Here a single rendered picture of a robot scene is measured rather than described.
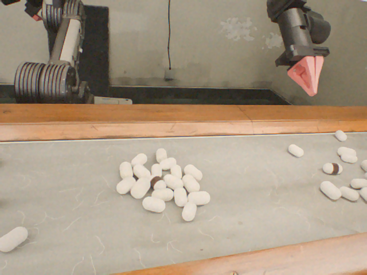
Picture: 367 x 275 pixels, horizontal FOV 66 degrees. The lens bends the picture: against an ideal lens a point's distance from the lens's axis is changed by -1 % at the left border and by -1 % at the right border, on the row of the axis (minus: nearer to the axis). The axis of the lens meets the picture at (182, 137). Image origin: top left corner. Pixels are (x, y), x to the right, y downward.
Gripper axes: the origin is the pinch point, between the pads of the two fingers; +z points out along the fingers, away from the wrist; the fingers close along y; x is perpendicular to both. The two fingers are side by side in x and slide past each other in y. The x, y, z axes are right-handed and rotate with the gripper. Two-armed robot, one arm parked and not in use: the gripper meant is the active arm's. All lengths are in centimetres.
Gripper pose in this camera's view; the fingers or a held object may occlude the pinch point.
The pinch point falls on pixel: (312, 91)
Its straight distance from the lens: 67.0
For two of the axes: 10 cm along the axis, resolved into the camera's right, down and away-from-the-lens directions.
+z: 1.3, 9.5, -2.9
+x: -2.6, 3.2, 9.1
